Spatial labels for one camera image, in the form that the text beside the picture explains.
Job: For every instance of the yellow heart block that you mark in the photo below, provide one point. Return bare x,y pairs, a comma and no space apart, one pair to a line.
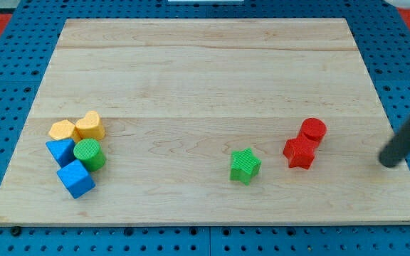
91,126

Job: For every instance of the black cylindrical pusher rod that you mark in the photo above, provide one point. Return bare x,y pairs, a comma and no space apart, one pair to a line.
397,148

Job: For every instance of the green star block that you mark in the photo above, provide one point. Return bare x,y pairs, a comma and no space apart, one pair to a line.
244,166

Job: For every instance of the yellow hexagon block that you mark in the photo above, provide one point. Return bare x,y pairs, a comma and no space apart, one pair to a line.
64,130

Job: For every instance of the red star block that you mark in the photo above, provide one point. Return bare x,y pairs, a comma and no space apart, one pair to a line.
300,152

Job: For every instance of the blue perforated base panel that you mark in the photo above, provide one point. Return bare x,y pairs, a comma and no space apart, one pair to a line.
27,44

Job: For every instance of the red cylinder block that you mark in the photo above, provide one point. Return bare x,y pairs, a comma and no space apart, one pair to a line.
313,129

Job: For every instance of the wooden board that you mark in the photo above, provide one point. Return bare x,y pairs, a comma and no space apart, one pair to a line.
177,96

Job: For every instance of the green cylinder block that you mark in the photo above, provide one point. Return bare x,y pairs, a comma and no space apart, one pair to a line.
90,154

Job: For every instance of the blue triangle block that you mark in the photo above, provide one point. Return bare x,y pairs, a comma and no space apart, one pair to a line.
62,151

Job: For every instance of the blue cube block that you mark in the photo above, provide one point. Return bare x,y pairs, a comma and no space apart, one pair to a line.
76,179

